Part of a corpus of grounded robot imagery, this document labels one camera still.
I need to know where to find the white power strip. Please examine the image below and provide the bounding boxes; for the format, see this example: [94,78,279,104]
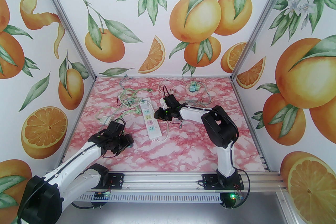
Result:
[139,98,161,141]

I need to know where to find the aluminium frame post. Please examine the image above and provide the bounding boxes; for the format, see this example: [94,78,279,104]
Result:
[34,0,97,81]
[230,0,302,81]

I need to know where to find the perforated metal strip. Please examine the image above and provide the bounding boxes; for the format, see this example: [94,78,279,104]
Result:
[79,192,223,203]

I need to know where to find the aluminium frame crossbar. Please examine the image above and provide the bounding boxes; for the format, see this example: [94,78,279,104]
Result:
[94,75,233,79]

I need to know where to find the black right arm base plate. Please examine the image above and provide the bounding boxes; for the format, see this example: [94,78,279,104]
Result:
[202,173,245,190]

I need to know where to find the black arm base cable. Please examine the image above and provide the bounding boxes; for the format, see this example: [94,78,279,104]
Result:
[71,201,95,210]
[238,170,252,209]

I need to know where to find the thin black jack cable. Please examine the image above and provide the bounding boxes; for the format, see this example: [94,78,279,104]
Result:
[115,97,132,108]

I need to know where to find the black right arm base cable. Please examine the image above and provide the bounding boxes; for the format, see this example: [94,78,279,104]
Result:
[238,170,252,209]

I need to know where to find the aluminium side slats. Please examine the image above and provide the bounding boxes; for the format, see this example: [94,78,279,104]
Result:
[259,155,271,172]

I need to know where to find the white round socket cord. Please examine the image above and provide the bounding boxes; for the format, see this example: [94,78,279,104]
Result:
[158,80,188,97]

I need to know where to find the aluminium mounting rail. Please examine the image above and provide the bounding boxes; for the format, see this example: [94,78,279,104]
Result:
[39,169,289,191]

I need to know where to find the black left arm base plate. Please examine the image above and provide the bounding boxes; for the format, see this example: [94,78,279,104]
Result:
[106,173,124,189]

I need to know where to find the grey metal shelf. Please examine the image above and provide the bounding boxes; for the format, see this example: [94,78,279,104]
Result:
[60,201,297,224]

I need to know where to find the teal multi-head charging cable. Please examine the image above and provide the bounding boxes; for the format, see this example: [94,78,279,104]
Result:
[119,74,134,92]

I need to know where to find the black left arm base cable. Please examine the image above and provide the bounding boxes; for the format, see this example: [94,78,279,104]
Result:
[71,201,95,210]

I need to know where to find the green charger plug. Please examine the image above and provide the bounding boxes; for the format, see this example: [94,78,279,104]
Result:
[187,81,203,94]

